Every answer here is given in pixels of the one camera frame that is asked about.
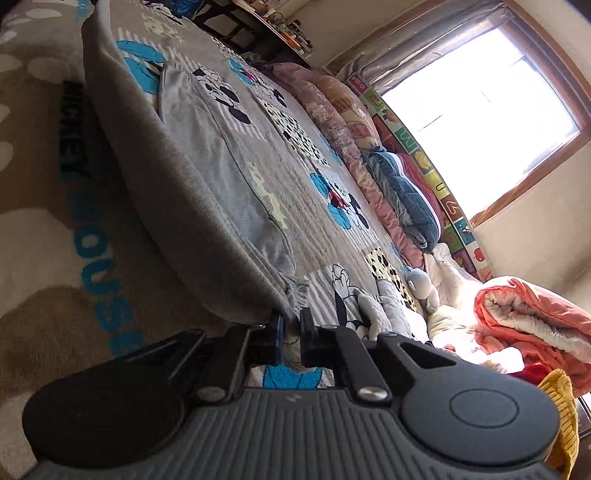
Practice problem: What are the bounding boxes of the colourful picture-tile headboard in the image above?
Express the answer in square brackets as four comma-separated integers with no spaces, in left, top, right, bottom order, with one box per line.
[346,73,492,282]

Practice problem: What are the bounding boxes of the white fluffy blanket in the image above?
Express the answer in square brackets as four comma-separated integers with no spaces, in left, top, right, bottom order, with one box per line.
[422,242,490,352]

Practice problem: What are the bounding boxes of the orange floral pillow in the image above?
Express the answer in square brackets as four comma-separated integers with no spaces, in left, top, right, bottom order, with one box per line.
[314,74,384,153]

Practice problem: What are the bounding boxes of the grey sweatpants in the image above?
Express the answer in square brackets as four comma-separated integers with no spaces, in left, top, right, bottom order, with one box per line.
[81,9,319,326]

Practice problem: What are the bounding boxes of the bright window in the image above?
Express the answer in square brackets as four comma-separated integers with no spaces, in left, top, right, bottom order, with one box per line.
[381,4,591,222]

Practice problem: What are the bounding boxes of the white grey fleece garment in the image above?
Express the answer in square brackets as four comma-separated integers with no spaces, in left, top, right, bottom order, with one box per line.
[358,279,416,342]

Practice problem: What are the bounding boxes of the clutter of small desk things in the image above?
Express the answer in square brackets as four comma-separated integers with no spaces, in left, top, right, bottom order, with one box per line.
[231,0,315,51]

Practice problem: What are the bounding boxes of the dark framed desk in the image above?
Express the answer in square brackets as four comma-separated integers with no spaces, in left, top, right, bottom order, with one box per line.
[191,0,317,70]

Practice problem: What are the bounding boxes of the yellow knit garment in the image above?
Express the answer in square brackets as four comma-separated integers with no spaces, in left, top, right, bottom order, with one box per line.
[538,369,580,478]

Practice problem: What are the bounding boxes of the red knit garment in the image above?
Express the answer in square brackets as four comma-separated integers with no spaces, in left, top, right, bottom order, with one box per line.
[510,364,566,385]

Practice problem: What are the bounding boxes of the blue striped folded quilt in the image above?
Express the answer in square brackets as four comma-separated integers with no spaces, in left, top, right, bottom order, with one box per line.
[362,147,444,254]

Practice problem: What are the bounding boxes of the silver grey curtain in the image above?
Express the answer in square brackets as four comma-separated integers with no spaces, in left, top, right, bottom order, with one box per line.
[325,0,515,93]

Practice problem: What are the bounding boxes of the cartoon mouse printed blanket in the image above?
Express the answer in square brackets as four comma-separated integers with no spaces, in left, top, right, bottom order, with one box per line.
[0,0,462,393]

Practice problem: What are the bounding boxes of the coral rolled quilt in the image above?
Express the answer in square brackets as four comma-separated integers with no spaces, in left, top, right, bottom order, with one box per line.
[473,275,591,398]

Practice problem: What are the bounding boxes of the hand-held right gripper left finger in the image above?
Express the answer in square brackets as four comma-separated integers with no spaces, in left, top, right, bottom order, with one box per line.
[122,313,285,404]

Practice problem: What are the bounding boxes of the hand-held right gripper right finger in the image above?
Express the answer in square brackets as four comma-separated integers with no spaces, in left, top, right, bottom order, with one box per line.
[299,307,468,404]

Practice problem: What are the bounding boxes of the blue plastic bag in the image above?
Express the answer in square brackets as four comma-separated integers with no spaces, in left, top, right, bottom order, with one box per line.
[170,0,204,17]

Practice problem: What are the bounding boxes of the grey plush toy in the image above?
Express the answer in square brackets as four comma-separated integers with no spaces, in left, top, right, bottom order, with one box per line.
[404,268,439,315]

